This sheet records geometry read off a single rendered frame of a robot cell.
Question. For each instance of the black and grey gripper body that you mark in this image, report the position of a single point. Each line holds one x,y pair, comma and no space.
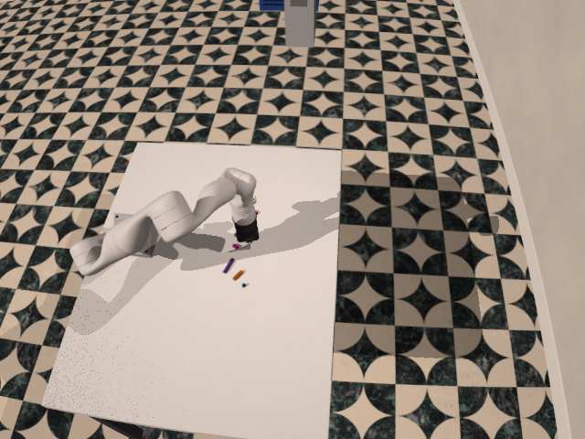
246,226

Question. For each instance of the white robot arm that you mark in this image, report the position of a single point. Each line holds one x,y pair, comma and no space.
172,217

